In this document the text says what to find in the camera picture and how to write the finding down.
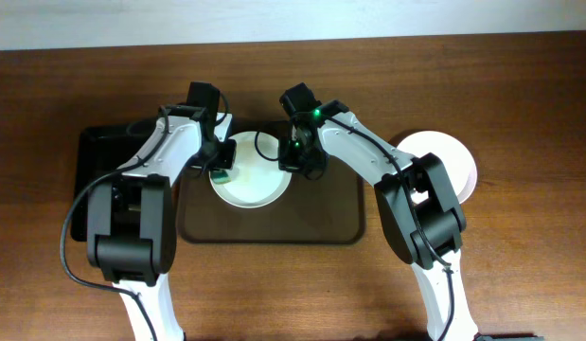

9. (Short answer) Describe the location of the green scrubbing sponge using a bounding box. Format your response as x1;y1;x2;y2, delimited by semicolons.
210;170;231;185

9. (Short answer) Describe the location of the white plate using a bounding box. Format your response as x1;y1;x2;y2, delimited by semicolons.
457;166;478;204
209;131;292;208

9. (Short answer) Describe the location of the pale blue plate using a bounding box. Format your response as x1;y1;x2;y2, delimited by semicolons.
398;131;477;198

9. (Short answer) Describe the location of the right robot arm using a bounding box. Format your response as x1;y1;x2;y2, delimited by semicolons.
277;83;481;340

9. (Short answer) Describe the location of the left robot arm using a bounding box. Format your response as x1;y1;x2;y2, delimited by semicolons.
59;81;236;340

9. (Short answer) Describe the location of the brown plastic serving tray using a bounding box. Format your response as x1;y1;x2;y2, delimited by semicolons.
176;157;365;244

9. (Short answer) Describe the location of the black rectangular tray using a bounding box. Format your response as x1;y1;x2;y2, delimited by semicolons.
74;125;160;231

